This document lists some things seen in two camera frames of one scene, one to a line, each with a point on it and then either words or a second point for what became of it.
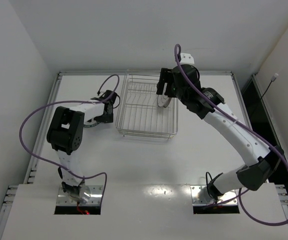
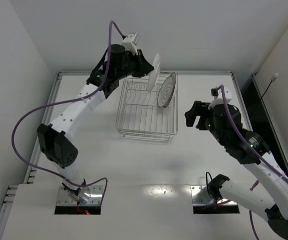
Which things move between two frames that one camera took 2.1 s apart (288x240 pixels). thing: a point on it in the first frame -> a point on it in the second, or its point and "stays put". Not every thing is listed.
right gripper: (164, 80) -> (201, 116)
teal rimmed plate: (89, 124) -> (154, 73)
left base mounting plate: (95, 198) stays put
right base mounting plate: (200, 196) stays put
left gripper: (106, 117) -> (138, 65)
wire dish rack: (138, 114) stays put
